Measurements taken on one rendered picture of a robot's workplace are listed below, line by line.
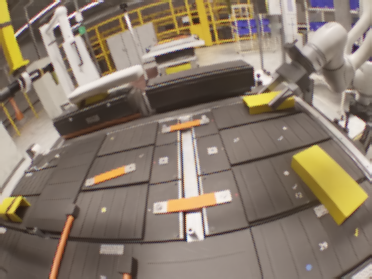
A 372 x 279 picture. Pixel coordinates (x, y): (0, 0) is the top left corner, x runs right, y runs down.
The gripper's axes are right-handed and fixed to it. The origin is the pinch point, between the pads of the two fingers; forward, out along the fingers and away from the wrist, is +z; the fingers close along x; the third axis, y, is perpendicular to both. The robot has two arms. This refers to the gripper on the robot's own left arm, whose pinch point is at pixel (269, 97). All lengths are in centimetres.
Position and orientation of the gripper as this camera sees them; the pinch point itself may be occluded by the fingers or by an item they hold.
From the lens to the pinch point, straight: 59.2
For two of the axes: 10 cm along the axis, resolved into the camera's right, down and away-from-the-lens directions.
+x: -0.3, -5.8, 8.1
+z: -6.7, 6.2, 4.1
